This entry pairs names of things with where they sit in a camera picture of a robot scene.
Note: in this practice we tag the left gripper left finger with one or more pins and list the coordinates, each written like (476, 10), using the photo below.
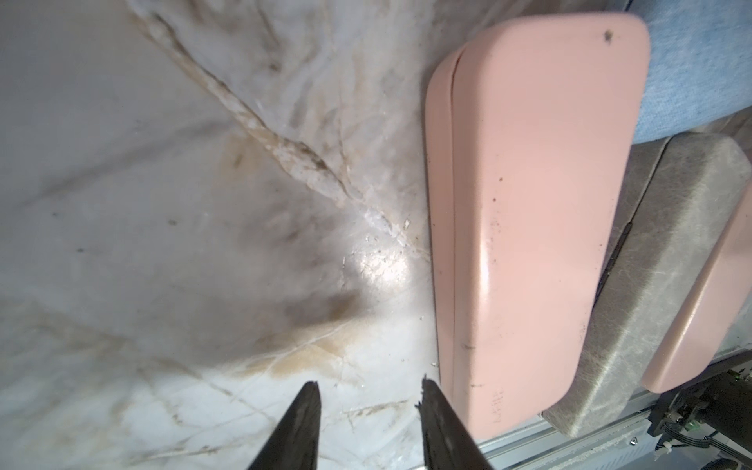
(294, 442)

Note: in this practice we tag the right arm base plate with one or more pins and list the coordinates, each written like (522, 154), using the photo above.
(714, 414)

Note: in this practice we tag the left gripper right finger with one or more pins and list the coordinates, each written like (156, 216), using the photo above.
(447, 444)

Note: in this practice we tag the mint glasses case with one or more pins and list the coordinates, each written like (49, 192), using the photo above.
(677, 197)

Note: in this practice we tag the pink glasses case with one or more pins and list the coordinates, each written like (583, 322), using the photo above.
(716, 298)
(528, 129)

